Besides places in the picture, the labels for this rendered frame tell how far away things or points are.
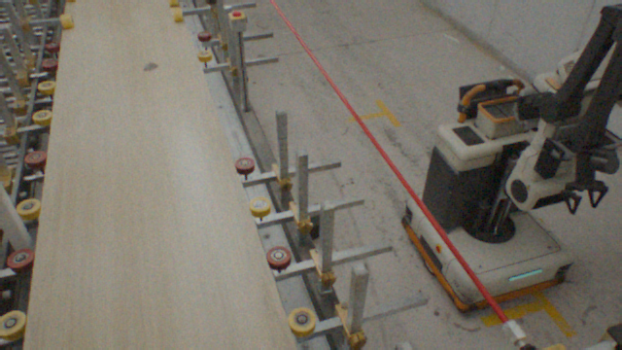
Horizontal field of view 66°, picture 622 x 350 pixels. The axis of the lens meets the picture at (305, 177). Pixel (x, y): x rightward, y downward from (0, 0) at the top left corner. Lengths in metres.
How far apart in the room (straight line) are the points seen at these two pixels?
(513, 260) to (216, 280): 1.55
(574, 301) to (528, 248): 0.42
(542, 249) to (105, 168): 2.07
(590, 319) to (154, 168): 2.22
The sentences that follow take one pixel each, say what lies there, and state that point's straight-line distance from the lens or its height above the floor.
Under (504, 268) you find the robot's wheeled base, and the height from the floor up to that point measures 0.28.
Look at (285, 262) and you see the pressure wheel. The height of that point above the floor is 0.91.
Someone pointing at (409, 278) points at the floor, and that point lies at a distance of 2.73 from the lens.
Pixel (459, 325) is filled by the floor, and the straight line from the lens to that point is 2.62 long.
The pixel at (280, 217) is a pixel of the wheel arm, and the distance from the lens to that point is 1.82.
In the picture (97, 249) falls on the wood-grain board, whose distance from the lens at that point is 1.75.
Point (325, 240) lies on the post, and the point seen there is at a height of 0.99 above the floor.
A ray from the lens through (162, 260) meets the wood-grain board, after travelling 1.65.
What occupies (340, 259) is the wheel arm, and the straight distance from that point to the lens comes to 1.69.
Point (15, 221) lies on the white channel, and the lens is 1.86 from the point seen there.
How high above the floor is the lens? 2.12
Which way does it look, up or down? 41 degrees down
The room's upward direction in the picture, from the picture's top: straight up
